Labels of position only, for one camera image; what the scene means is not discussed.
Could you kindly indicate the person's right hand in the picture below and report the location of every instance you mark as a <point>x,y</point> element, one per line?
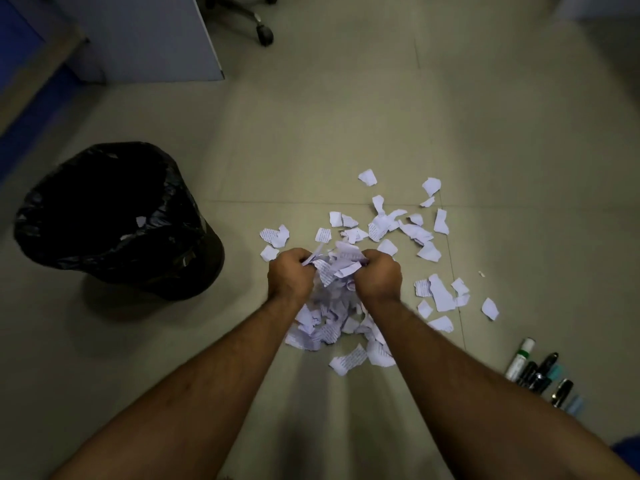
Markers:
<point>381,277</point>

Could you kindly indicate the person's left hand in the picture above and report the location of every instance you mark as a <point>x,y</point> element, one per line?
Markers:
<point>287,277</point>

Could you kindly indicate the person's right fingers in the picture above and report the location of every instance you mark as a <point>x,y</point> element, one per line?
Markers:
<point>367,255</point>

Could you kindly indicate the person's left fingers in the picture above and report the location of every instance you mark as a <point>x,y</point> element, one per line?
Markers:
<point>304,254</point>

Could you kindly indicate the handful of torn paper scraps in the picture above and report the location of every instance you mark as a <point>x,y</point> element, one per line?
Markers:
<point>336,267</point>

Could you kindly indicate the person's right forearm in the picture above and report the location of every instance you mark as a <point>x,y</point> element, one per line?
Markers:
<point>480,399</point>

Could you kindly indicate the person's left forearm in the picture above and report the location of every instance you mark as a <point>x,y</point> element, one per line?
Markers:
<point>200,394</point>

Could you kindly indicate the scattered pile of paper pieces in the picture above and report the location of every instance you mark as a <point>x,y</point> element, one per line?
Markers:
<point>425,234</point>

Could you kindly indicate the paper bits inside bin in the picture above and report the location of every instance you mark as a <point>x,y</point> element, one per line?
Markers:
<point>150,223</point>

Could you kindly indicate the white marker with green band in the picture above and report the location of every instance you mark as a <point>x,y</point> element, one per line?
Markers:
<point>520,359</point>

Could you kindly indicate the round bin with black bag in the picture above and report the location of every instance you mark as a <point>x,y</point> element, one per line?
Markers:
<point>115,219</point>

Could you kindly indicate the short black marker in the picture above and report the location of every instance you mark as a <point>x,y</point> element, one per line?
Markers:
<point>527,373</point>

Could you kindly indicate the black pen with silver clip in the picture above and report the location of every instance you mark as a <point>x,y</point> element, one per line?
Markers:
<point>544,373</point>

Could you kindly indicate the teal capped pen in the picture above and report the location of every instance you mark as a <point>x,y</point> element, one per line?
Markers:
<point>555,373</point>

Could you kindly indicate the black pen with shiny tip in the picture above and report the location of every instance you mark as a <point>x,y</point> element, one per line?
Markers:
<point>562,392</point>

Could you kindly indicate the black office chair base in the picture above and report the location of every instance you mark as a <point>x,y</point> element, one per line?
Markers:
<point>250,14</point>

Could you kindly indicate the pale blue pen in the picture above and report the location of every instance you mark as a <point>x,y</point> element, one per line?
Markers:
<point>575,404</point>

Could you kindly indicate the grey desk side panel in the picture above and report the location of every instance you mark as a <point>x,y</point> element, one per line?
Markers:
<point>150,34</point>

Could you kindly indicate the person's blue trousers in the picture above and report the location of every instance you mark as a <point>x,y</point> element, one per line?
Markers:
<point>627,447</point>

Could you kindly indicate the blue partition with wooden ledge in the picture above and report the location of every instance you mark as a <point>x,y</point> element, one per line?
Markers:
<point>30,79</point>

